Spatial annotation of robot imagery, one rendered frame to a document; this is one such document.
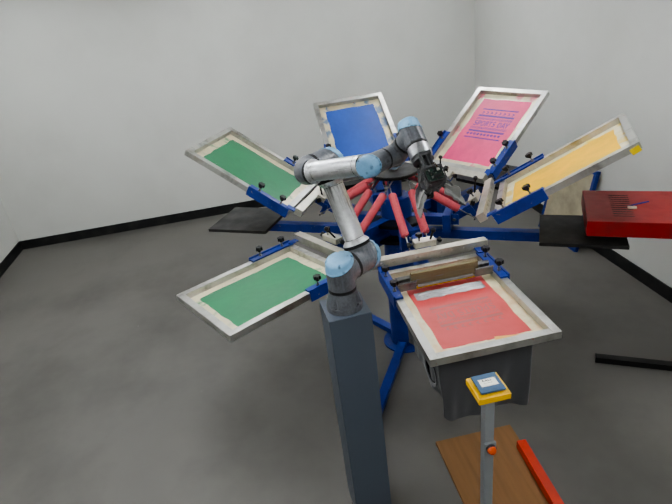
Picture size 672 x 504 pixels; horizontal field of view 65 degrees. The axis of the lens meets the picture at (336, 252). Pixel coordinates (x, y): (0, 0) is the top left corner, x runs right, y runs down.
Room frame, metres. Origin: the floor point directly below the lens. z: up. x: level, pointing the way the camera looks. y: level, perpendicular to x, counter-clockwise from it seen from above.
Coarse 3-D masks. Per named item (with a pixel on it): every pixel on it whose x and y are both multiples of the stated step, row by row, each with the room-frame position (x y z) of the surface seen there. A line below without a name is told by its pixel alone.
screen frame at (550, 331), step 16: (464, 256) 2.54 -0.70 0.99; (400, 272) 2.46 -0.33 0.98; (512, 288) 2.16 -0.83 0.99; (400, 304) 2.14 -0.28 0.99; (528, 304) 2.01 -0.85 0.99; (544, 320) 1.87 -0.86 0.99; (416, 336) 1.88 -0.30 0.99; (512, 336) 1.79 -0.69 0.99; (528, 336) 1.77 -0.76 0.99; (544, 336) 1.77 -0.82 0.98; (560, 336) 1.78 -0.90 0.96; (432, 352) 1.75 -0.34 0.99; (448, 352) 1.74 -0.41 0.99; (464, 352) 1.73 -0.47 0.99; (480, 352) 1.73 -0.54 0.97; (496, 352) 1.74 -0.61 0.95
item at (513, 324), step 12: (480, 276) 2.36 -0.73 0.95; (480, 288) 2.25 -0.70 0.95; (492, 300) 2.13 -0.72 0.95; (504, 300) 2.11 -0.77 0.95; (504, 312) 2.02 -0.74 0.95; (480, 324) 1.95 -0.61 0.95; (492, 324) 1.94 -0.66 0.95; (504, 324) 1.93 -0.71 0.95; (516, 324) 1.91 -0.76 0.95; (492, 336) 1.85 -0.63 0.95
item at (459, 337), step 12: (420, 288) 2.32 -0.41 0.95; (432, 288) 2.31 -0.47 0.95; (432, 300) 2.20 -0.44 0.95; (444, 300) 2.18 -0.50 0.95; (456, 300) 2.17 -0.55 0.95; (420, 312) 2.11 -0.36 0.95; (432, 324) 2.00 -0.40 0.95; (444, 336) 1.90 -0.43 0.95; (456, 336) 1.88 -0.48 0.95; (468, 336) 1.87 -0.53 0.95; (480, 336) 1.86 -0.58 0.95; (444, 348) 1.81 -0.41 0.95
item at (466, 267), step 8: (448, 264) 2.35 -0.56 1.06; (456, 264) 2.34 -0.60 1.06; (464, 264) 2.33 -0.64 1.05; (472, 264) 2.34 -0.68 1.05; (416, 272) 2.31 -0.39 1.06; (424, 272) 2.31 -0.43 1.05; (432, 272) 2.31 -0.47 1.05; (440, 272) 2.32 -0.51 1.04; (448, 272) 2.32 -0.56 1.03; (456, 272) 2.33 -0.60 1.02; (464, 272) 2.33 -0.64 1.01; (472, 272) 2.34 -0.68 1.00; (416, 280) 2.30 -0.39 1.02; (424, 280) 2.31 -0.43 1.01; (432, 280) 2.31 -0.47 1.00
